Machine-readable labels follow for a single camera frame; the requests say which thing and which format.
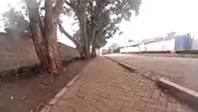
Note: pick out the blue structure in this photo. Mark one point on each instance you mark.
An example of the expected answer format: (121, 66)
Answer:
(183, 41)

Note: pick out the large tree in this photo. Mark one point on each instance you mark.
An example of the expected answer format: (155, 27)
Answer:
(47, 49)
(84, 36)

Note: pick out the dark roadside verge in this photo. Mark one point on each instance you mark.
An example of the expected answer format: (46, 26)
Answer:
(187, 52)

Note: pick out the long brown boundary wall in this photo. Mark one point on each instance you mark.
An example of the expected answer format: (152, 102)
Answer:
(10, 53)

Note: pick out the long pale wall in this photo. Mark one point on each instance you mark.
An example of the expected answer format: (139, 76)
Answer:
(156, 45)

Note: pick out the bare brown dirt strip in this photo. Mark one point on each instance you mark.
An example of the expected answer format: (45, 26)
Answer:
(26, 93)

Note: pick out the pale stone path edging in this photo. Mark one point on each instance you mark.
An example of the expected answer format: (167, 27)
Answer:
(59, 94)

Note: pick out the tree behind wall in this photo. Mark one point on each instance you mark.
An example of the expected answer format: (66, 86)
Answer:
(15, 21)

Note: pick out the red brick path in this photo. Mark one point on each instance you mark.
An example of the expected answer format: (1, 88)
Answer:
(106, 91)

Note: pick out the grey concrete kerb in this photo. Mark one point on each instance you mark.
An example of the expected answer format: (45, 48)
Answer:
(190, 94)

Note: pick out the grey paved road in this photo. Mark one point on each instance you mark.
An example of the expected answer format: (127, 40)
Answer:
(184, 69)

